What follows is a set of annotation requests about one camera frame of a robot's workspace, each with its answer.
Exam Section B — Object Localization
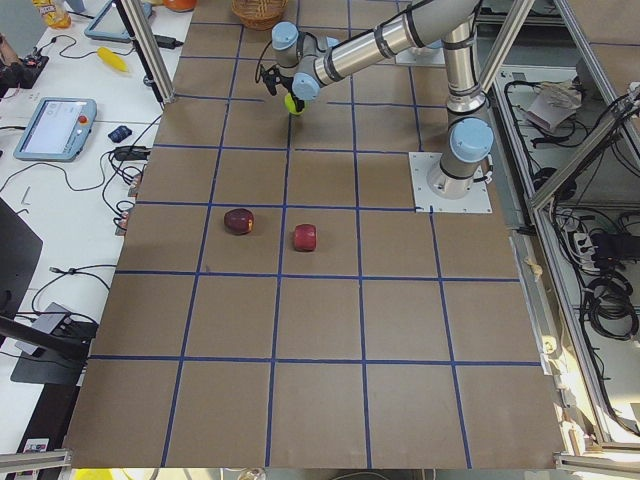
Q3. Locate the grey usb hub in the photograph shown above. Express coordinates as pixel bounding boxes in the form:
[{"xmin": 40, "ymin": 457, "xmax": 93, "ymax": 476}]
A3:
[{"xmin": 15, "ymin": 303, "xmax": 98, "ymax": 360}]

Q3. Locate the dark blue small object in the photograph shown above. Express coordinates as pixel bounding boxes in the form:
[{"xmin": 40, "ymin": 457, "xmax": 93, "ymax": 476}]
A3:
[{"xmin": 108, "ymin": 125, "xmax": 132, "ymax": 143}]

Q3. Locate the yellow toy corn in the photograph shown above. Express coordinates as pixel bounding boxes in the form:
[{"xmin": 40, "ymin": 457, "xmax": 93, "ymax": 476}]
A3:
[{"xmin": 96, "ymin": 47, "xmax": 130, "ymax": 74}]

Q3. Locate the green apple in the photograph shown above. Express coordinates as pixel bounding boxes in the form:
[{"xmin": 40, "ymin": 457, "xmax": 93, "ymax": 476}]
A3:
[{"xmin": 284, "ymin": 93, "xmax": 304, "ymax": 116}]

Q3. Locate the teach pendant tablet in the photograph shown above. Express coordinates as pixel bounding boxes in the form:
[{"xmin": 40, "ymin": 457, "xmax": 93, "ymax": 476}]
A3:
[{"xmin": 13, "ymin": 97, "xmax": 97, "ymax": 163}]

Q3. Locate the aluminium frame post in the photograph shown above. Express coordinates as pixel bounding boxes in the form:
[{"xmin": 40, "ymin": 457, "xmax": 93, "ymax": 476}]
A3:
[{"xmin": 114, "ymin": 0, "xmax": 175, "ymax": 105}]

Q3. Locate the wicker basket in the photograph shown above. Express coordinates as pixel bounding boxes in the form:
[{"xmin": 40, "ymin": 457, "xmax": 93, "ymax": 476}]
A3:
[{"xmin": 231, "ymin": 0, "xmax": 288, "ymax": 31}]

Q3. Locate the orange fruit toy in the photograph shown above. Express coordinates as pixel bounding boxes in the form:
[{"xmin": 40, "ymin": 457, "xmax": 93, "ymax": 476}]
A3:
[{"xmin": 162, "ymin": 0, "xmax": 197, "ymax": 13}]

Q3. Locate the black monitor stand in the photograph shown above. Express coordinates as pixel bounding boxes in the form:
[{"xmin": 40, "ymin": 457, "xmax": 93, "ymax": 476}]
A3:
[{"xmin": 1, "ymin": 203, "xmax": 88, "ymax": 386}]

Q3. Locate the crumpled paper box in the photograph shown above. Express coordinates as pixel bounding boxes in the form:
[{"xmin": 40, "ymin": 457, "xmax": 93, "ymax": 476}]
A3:
[{"xmin": 524, "ymin": 80, "xmax": 583, "ymax": 132}]

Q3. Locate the yellow snack bag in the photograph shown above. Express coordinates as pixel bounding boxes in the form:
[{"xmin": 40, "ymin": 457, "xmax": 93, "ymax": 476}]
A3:
[{"xmin": 32, "ymin": 0, "xmax": 72, "ymax": 30}]

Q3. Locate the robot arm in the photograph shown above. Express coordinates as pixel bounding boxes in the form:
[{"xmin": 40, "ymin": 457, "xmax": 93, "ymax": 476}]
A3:
[{"xmin": 255, "ymin": 0, "xmax": 494, "ymax": 200}]

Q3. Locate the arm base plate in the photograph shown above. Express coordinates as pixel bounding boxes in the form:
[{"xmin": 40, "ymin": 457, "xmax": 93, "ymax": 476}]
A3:
[
  {"xmin": 395, "ymin": 47, "xmax": 445, "ymax": 68},
  {"xmin": 408, "ymin": 152, "xmax": 493, "ymax": 214}
]

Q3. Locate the black power adapter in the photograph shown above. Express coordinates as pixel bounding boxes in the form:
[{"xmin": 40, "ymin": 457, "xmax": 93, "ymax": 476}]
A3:
[{"xmin": 154, "ymin": 34, "xmax": 184, "ymax": 50}]

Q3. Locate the dark red apple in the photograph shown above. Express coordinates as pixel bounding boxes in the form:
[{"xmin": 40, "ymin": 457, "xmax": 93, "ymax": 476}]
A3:
[{"xmin": 223, "ymin": 208, "xmax": 255, "ymax": 235}]

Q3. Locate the power strip with cables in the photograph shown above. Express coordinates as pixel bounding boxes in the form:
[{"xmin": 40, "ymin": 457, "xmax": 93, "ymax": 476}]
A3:
[{"xmin": 569, "ymin": 229, "xmax": 640, "ymax": 274}]

